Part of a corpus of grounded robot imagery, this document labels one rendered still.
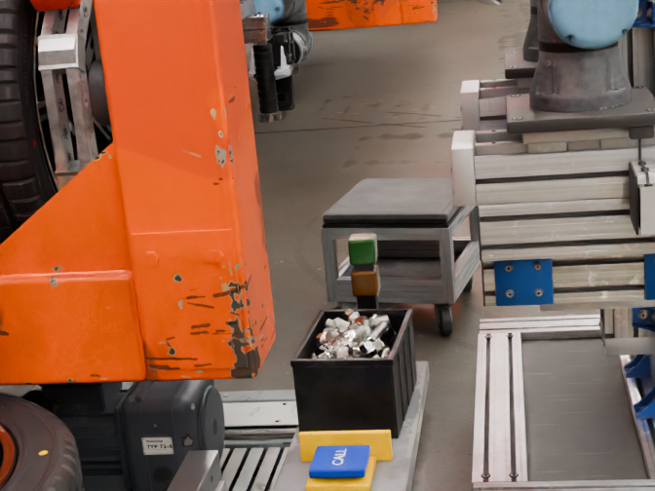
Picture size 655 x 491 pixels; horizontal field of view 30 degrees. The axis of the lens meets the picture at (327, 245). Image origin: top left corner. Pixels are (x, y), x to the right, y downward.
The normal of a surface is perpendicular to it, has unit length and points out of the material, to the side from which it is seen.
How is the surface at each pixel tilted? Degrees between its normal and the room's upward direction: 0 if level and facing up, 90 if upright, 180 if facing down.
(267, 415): 0
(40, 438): 0
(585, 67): 72
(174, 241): 90
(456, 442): 0
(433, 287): 90
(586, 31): 97
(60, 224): 90
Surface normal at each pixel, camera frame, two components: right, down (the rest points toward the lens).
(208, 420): 0.99, -0.04
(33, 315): -0.15, 0.29
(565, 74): -0.51, -0.01
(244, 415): -0.09, -0.96
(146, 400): -0.14, -0.77
